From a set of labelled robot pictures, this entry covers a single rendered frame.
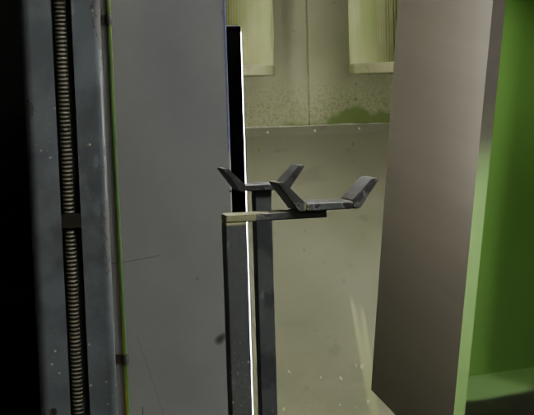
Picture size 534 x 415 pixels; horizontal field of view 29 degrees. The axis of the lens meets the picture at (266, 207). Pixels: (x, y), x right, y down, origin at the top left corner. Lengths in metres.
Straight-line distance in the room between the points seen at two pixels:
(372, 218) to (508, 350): 0.88
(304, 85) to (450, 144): 1.43
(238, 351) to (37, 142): 0.22
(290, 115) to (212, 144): 1.98
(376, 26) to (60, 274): 2.32
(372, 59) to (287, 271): 0.67
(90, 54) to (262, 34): 2.15
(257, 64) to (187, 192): 1.62
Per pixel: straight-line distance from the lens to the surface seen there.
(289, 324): 3.01
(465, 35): 1.90
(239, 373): 0.78
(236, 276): 0.76
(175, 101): 1.33
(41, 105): 0.81
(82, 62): 0.81
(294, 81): 3.31
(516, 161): 2.35
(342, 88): 3.36
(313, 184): 3.23
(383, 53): 3.05
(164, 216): 1.33
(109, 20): 1.31
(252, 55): 2.92
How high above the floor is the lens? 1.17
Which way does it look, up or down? 6 degrees down
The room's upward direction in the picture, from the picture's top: 2 degrees counter-clockwise
